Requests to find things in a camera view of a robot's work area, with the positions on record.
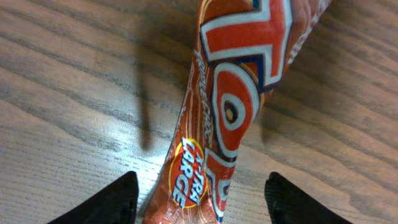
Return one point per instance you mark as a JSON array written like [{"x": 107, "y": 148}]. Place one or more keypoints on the red Top chocolate bar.
[{"x": 242, "y": 50}]

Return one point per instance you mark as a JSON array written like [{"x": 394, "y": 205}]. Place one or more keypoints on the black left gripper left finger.
[{"x": 115, "y": 204}]

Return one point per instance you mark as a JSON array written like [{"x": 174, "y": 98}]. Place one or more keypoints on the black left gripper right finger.
[{"x": 288, "y": 204}]

